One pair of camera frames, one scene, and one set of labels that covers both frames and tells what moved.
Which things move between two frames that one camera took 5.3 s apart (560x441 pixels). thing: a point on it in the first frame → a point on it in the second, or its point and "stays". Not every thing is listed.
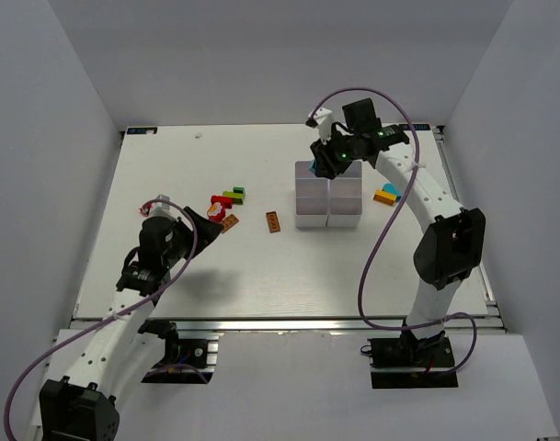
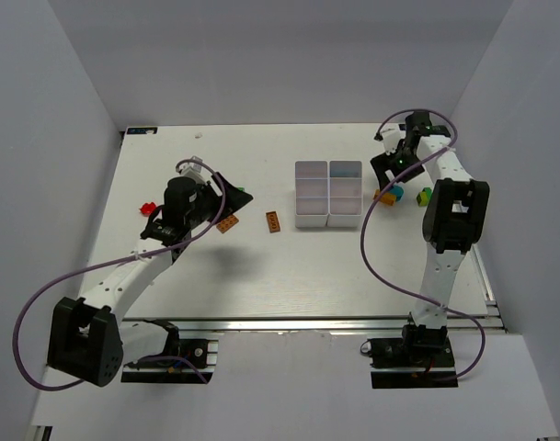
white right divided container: [346, 193] stays
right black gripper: [326, 158] → [396, 166]
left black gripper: [188, 228] → [220, 201]
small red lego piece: [144, 209] stays
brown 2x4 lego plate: [229, 222] stays
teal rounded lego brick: [390, 188] stays
